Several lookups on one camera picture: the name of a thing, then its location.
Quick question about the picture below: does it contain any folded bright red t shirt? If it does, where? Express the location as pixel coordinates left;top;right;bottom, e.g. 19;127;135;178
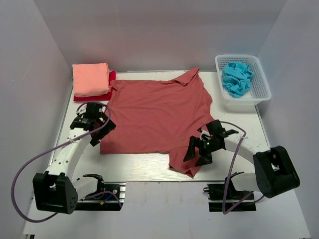
73;70;116;102

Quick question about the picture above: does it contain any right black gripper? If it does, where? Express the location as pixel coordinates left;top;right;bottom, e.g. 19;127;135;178
184;136;221;167

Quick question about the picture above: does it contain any dusty red t shirt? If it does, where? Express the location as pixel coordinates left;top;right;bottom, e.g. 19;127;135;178
100;67;213;177

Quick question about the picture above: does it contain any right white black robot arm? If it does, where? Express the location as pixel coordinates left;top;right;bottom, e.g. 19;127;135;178
183;120;301;199

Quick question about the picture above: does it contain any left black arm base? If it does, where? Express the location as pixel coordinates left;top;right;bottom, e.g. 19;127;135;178
72;174;126;212

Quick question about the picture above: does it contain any folded salmon pink t shirt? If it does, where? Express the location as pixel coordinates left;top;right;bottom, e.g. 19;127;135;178
72;63;110;97

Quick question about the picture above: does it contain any white plastic mesh basket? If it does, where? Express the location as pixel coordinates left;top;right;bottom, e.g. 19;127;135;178
215;54;272;108

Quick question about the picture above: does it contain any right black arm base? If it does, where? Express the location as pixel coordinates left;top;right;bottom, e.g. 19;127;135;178
203;174;257;213

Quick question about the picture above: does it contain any crumpled blue t shirt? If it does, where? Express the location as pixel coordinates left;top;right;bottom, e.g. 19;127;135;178
221;62;255;98

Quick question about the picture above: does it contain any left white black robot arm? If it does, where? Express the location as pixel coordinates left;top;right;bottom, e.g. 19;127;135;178
32;103;116;214

